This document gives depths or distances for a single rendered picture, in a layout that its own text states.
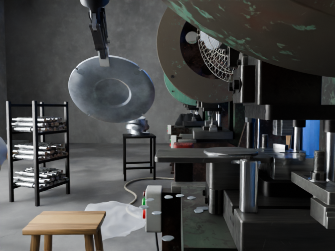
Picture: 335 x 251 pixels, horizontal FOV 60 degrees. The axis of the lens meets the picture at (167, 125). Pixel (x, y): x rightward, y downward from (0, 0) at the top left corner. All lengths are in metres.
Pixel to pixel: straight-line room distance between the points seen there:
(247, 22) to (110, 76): 0.71
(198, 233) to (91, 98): 0.63
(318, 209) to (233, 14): 0.34
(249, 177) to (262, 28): 0.29
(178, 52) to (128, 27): 5.66
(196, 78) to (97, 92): 1.09
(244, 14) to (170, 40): 1.77
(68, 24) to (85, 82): 7.07
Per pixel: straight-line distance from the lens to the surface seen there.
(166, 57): 2.03
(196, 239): 0.57
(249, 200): 0.53
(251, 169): 0.51
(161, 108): 7.29
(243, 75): 0.65
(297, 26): 0.27
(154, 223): 0.95
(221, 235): 0.59
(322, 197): 0.54
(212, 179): 0.65
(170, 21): 2.08
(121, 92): 1.01
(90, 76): 0.98
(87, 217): 1.59
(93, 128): 7.60
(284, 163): 0.65
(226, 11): 0.30
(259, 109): 0.65
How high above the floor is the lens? 0.88
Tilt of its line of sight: 3 degrees down
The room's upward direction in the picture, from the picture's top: straight up
